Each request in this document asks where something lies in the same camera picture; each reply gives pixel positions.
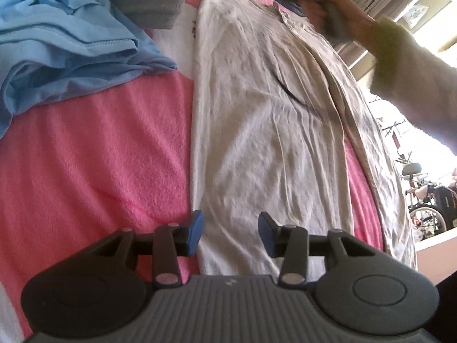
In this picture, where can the pink floral blanket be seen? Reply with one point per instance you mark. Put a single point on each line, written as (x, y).
(89, 168)

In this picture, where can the person's right forearm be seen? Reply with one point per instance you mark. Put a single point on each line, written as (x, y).
(421, 89)

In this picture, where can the grey sweater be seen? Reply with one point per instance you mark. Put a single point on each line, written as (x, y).
(150, 0)

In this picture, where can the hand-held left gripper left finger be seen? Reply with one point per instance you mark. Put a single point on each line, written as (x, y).
(196, 232)

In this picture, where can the person's right hand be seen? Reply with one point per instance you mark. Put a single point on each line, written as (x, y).
(353, 21)

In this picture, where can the hanging plastic bag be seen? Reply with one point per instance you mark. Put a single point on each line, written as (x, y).
(416, 14)

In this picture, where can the beige pants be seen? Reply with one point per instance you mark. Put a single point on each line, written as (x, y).
(267, 132)

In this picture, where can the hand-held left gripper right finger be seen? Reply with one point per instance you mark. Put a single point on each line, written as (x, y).
(266, 234)

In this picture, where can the light blue shirt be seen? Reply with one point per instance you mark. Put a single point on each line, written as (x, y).
(71, 43)

